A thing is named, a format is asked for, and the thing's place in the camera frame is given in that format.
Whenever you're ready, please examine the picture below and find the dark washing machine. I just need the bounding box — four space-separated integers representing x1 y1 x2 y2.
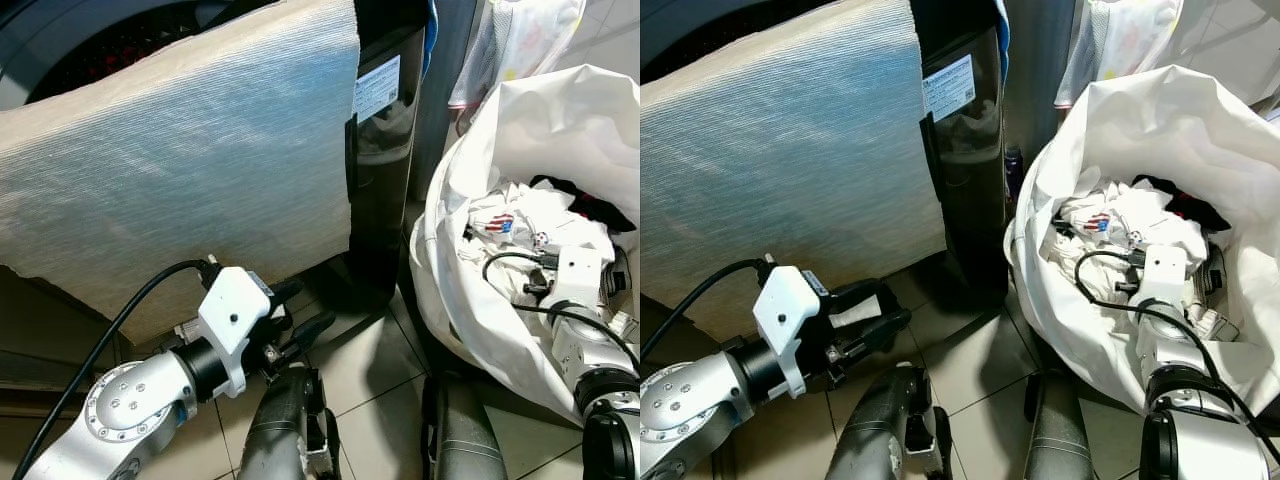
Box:
0 0 434 419

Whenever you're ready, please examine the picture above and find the black garment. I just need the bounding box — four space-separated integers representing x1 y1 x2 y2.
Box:
528 175 641 233
1133 174 1233 233

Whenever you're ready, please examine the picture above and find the white garment with flag print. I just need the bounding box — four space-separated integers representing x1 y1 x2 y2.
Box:
1048 183 1209 306
462 183 617 313

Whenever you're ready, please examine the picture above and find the white laundry bag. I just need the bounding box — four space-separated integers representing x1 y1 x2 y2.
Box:
409 64 641 425
1004 64 1280 419

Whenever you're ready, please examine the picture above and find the grey ribbed cloth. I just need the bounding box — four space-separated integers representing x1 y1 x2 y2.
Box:
0 0 362 347

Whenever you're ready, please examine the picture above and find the grey right robot leg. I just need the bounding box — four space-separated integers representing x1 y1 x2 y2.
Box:
1024 371 1093 480
424 373 508 480

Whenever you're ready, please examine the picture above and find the white label sticker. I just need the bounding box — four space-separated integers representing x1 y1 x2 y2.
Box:
352 55 403 124
921 54 977 124

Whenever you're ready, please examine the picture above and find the white hanging garment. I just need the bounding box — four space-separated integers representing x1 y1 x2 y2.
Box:
1054 0 1188 107
447 0 588 111

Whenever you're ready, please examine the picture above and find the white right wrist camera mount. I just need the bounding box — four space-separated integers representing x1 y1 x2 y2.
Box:
1139 244 1189 307
552 246 605 312

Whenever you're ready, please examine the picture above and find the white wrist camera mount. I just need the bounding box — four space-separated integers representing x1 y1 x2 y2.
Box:
552 246 605 312
1139 244 1189 307
196 265 274 399
752 265 828 399

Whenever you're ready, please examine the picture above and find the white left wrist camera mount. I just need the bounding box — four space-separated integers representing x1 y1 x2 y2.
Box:
752 265 828 399
196 265 274 399

